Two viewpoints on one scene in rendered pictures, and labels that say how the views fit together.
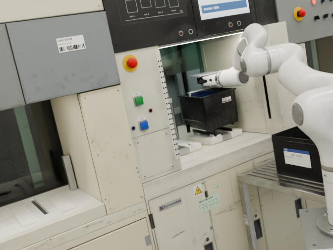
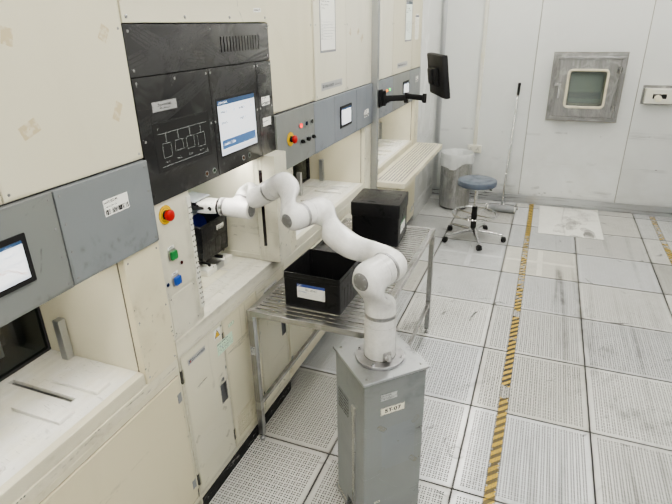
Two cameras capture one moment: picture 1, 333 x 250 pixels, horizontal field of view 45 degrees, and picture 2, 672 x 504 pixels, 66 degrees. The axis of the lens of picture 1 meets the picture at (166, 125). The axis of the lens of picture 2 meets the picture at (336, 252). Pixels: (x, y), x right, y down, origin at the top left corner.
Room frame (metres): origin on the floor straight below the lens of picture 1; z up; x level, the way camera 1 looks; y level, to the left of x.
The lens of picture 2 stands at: (-0.08, 0.71, 1.94)
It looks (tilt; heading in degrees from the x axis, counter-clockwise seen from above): 24 degrees down; 321
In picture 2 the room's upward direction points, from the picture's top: 1 degrees counter-clockwise
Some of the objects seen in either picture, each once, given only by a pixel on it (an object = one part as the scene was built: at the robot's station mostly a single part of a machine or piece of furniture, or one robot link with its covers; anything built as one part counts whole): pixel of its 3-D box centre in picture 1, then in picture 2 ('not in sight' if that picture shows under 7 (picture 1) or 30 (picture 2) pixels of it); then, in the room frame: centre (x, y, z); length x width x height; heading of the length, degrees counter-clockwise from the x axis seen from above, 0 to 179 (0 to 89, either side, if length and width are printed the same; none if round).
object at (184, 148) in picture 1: (173, 148); not in sight; (2.00, -0.01, 0.89); 0.22 x 0.21 x 0.04; 29
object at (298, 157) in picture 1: (320, 149); (323, 280); (1.65, -0.62, 0.85); 0.28 x 0.28 x 0.17; 27
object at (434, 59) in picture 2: not in sight; (416, 81); (2.47, -2.12, 1.57); 0.53 x 0.40 x 0.36; 29
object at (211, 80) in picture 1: (215, 79); (211, 205); (2.05, -0.29, 1.19); 0.11 x 0.10 x 0.07; 30
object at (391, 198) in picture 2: not in sight; (380, 216); (2.02, -1.34, 0.89); 0.29 x 0.29 x 0.25; 33
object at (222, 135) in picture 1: (214, 134); (202, 261); (2.13, -0.24, 0.89); 0.22 x 0.21 x 0.04; 29
